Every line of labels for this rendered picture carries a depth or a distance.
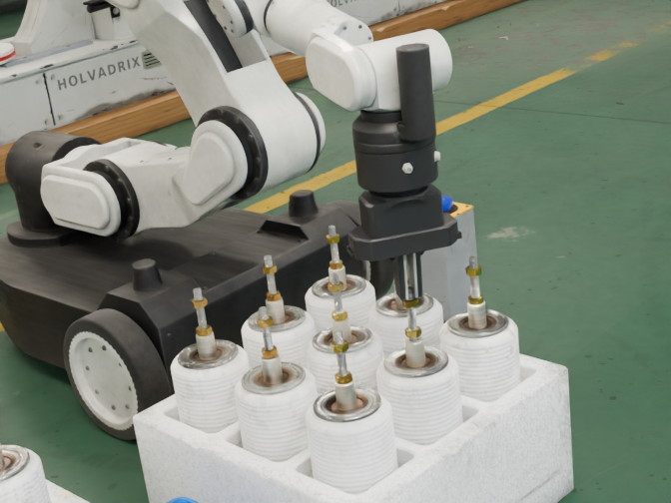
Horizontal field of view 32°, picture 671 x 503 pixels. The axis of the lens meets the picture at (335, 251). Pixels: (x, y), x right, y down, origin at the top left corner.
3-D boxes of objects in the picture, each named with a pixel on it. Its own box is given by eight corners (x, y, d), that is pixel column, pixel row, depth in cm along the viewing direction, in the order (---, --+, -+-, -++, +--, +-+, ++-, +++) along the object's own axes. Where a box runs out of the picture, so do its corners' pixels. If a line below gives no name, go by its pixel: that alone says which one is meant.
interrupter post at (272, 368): (260, 384, 136) (256, 359, 135) (270, 375, 138) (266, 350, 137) (278, 387, 135) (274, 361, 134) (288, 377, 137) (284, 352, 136)
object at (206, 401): (180, 480, 153) (157, 355, 146) (245, 453, 157) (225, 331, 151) (213, 511, 145) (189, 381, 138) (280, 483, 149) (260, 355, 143)
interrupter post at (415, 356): (410, 371, 135) (407, 345, 134) (403, 363, 137) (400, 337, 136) (429, 366, 136) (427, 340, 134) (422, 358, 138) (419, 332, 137)
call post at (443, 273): (422, 408, 177) (403, 216, 166) (451, 389, 182) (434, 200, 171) (460, 421, 172) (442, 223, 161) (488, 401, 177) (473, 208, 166)
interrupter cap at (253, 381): (229, 392, 135) (229, 387, 135) (262, 363, 142) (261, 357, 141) (287, 400, 132) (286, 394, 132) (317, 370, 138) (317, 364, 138)
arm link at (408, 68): (337, 146, 129) (326, 44, 124) (418, 124, 133) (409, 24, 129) (394, 167, 119) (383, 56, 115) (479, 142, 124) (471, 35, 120)
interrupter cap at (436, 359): (396, 385, 132) (395, 380, 132) (375, 359, 139) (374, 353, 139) (458, 370, 134) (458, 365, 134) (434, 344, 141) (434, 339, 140)
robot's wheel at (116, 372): (75, 422, 186) (50, 307, 179) (100, 408, 189) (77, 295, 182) (156, 457, 173) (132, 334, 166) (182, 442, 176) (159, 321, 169)
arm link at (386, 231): (444, 223, 136) (436, 123, 132) (473, 250, 128) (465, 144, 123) (339, 243, 134) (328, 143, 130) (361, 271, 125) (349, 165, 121)
